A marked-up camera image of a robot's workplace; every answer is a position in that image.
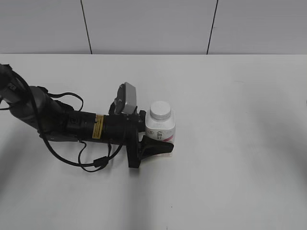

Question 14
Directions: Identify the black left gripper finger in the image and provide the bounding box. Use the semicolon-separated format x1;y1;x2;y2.
139;136;174;160
139;110;146;127

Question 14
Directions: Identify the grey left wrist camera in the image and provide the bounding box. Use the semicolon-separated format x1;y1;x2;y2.
114;82;137;115

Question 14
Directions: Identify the white screw cap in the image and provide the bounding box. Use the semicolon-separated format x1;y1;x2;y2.
150;101;171;121

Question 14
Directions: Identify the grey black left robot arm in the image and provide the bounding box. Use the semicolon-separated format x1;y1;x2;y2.
0;64;174;173

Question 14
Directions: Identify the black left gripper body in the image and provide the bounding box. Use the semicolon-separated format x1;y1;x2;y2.
102;108;144;169

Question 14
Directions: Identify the white yili yogurt bottle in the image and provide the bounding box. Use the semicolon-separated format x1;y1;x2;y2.
145;109;176;145

